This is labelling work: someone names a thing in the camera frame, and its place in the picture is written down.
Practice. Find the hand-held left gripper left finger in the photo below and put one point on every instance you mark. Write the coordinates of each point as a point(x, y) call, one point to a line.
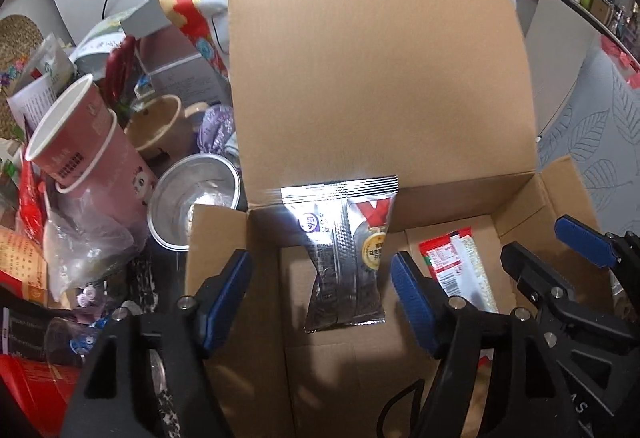
point(227, 298)

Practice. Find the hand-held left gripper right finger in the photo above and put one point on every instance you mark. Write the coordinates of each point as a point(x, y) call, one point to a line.
point(412, 303)

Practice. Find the white cabinet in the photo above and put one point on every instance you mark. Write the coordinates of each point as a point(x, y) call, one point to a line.
point(560, 47)

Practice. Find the large grey leaf-print chair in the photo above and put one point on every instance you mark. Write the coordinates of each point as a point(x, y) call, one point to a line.
point(600, 132)

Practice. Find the red foil packet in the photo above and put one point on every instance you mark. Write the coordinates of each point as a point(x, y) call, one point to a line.
point(32, 203)

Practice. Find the clear plastic bag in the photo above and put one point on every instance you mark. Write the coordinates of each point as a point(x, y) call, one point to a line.
point(85, 243)

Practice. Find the crushed clear plastic bottle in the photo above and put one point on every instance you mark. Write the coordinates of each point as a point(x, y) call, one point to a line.
point(75, 340)

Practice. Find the white printed leaflet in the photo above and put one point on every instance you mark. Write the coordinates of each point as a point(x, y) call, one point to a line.
point(35, 102)

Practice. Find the white and green box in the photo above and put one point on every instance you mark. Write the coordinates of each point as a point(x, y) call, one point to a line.
point(100, 42)

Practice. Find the pale pink box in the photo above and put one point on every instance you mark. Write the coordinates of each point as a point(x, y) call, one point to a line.
point(185, 77)

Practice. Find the red floral snack bag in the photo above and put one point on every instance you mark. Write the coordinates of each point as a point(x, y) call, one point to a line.
point(192, 12)

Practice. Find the round woven mat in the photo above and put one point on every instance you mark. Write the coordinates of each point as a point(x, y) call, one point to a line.
point(17, 52)

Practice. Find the pink panda print paper cup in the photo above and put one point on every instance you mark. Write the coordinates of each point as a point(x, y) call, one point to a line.
point(135, 167)

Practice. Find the orange and yellow packet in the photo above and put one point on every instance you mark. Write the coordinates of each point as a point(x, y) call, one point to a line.
point(20, 263)

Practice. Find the brown cardboard box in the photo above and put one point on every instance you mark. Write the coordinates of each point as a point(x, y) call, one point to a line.
point(375, 67)

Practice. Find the silver snack packet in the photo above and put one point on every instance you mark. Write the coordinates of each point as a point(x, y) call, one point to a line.
point(340, 278)

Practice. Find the red and white snack packet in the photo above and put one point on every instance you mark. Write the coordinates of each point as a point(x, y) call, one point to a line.
point(465, 263)

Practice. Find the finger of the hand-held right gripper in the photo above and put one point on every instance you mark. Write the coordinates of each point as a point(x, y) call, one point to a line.
point(582, 242)
point(530, 270)

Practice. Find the dark red glossy wrapper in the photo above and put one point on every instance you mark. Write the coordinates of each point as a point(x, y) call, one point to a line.
point(120, 67)

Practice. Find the red plastic container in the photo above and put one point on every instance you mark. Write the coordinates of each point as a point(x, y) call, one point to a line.
point(30, 398)

